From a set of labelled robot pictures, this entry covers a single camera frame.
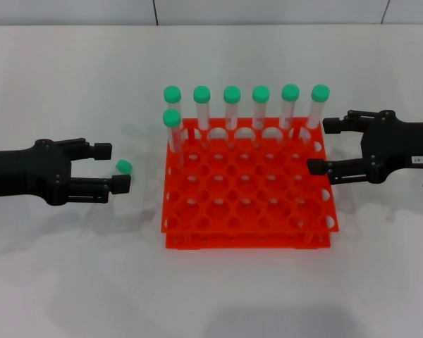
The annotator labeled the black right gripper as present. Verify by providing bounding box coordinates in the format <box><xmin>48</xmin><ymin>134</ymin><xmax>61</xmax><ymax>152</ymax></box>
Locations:
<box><xmin>307</xmin><ymin>109</ymin><xmax>423</xmax><ymax>186</ymax></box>

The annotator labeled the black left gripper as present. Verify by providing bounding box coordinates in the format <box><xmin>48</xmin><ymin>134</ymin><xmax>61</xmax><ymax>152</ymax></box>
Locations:
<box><xmin>0</xmin><ymin>137</ymin><xmax>132</xmax><ymax>207</ymax></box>

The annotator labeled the green capped clear test tube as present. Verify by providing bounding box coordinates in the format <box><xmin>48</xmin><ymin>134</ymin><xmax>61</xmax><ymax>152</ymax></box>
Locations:
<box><xmin>252</xmin><ymin>84</ymin><xmax>271</xmax><ymax>142</ymax></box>
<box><xmin>223</xmin><ymin>85</ymin><xmax>242</xmax><ymax>142</ymax></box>
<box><xmin>295</xmin><ymin>84</ymin><xmax>331</xmax><ymax>142</ymax></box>
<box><xmin>162</xmin><ymin>108</ymin><xmax>186</xmax><ymax>167</ymax></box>
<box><xmin>163</xmin><ymin>85</ymin><xmax>193</xmax><ymax>142</ymax></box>
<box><xmin>107</xmin><ymin>158</ymin><xmax>134</xmax><ymax>186</ymax></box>
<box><xmin>192</xmin><ymin>85</ymin><xmax>213</xmax><ymax>149</ymax></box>
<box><xmin>279</xmin><ymin>83</ymin><xmax>300</xmax><ymax>142</ymax></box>

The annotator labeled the orange test tube rack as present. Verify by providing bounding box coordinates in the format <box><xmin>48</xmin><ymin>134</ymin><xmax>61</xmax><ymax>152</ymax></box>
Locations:
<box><xmin>161</xmin><ymin>117</ymin><xmax>339</xmax><ymax>250</ymax></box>

